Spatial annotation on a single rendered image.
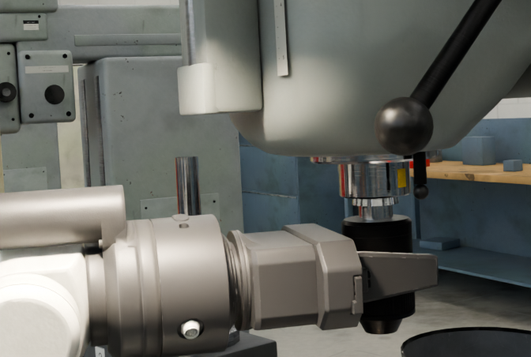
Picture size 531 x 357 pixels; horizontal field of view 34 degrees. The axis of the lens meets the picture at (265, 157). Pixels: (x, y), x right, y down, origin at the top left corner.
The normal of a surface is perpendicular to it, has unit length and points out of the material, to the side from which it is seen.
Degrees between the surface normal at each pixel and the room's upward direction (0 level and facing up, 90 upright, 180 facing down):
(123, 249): 47
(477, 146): 90
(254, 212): 90
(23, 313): 103
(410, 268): 90
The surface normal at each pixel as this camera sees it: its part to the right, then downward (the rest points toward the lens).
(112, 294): -0.54, -0.04
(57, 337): 0.22, 0.27
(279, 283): 0.22, 0.04
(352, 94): 0.02, 0.47
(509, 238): -0.88, 0.07
